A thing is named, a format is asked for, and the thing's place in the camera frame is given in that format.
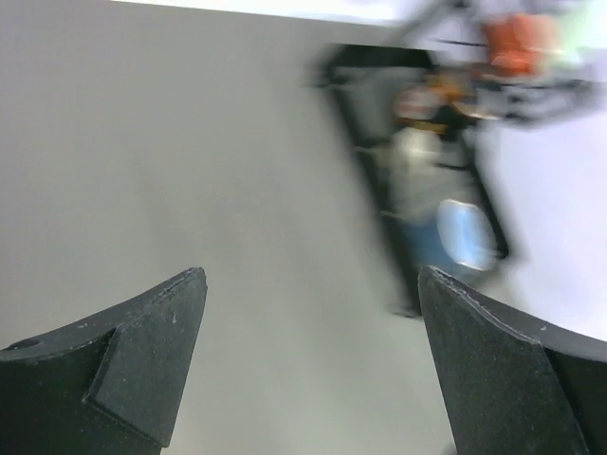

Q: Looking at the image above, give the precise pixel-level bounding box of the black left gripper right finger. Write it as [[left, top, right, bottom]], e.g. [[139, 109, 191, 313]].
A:
[[418, 267, 606, 455]]

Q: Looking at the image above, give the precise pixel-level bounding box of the black orange mug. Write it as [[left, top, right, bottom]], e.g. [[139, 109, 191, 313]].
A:
[[393, 68, 496, 140]]

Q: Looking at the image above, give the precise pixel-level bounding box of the beige ceramic mug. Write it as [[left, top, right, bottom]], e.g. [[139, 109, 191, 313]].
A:
[[388, 128, 475, 223]]

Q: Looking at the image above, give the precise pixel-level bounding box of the blue ceramic mug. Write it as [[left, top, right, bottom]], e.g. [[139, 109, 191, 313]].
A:
[[400, 199, 498, 281]]

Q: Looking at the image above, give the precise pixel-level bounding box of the black wire dish rack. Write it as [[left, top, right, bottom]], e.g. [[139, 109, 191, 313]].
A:
[[315, 1, 605, 318]]

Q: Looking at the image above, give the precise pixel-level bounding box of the orange ceramic mug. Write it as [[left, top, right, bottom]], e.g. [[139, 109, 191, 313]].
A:
[[481, 12, 561, 78]]

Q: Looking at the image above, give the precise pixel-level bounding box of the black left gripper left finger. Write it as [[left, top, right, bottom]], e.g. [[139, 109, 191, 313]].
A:
[[1, 267, 208, 455]]

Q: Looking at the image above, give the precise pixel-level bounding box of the light green plastic cup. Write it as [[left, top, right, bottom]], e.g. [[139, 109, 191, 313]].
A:
[[560, 1, 606, 65]]

